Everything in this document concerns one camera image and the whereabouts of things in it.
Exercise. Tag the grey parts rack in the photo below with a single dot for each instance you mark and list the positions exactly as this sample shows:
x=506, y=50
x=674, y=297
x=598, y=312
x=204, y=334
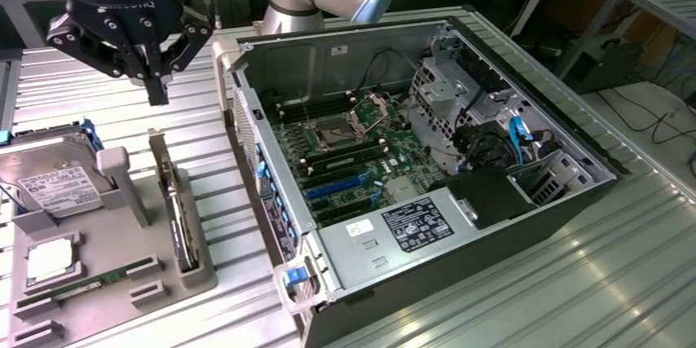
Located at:
x=118, y=242

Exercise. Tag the metal socket cover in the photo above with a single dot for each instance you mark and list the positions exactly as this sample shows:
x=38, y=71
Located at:
x=372, y=109

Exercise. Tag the blue expansion slot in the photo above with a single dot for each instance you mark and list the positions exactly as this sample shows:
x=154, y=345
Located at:
x=333, y=188

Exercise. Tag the blue disk caddy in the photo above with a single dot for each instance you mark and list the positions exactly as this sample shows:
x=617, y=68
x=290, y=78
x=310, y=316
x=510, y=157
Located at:
x=89, y=132

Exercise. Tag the metal disk bay cage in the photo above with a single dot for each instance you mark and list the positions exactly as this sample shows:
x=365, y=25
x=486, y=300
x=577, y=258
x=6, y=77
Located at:
x=437, y=103

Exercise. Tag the green RAM stick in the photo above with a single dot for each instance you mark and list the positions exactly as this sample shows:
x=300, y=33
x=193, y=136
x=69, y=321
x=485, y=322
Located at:
x=86, y=283

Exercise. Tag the black plastic shroud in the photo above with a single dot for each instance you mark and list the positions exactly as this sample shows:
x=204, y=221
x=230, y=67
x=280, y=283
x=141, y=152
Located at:
x=484, y=197

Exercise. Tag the grey metal frame post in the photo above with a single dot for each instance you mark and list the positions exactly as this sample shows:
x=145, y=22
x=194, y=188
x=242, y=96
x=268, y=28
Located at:
x=8, y=79

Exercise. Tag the green motherboard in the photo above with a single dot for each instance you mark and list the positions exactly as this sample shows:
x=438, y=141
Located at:
x=348, y=185

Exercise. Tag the hard disk with white label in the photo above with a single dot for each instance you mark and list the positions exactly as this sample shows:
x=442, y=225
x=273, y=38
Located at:
x=48, y=177

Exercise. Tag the silver chipset heatsink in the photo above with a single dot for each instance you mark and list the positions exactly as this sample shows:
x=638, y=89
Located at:
x=408, y=191

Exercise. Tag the black expansion slot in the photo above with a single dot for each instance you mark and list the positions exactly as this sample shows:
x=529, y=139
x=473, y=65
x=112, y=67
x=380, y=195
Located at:
x=345, y=209

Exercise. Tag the metal slat shelf frame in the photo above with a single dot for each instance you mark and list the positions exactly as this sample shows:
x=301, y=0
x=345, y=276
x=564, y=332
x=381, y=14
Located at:
x=652, y=1

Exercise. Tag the open black PC case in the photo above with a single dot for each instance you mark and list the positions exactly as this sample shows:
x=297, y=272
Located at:
x=544, y=209

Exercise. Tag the installed RAM stick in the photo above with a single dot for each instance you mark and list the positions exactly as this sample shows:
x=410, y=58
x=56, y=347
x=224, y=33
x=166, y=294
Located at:
x=345, y=162

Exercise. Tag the blue case latch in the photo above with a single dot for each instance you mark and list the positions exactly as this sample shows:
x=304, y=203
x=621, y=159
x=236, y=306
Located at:
x=294, y=276

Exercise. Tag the graphics card with metal bracket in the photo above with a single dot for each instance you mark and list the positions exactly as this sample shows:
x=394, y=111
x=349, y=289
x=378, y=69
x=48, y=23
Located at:
x=170, y=185

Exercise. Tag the silver CPU chip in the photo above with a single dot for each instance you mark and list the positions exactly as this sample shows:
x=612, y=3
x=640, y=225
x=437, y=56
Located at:
x=49, y=260

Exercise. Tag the CPU socket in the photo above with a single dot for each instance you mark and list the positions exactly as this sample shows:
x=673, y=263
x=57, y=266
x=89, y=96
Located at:
x=332, y=134

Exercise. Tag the black box on floor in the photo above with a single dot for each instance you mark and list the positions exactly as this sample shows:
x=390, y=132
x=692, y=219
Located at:
x=602, y=67

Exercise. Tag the grey power supply unit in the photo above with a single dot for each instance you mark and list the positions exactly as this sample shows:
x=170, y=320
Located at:
x=413, y=238

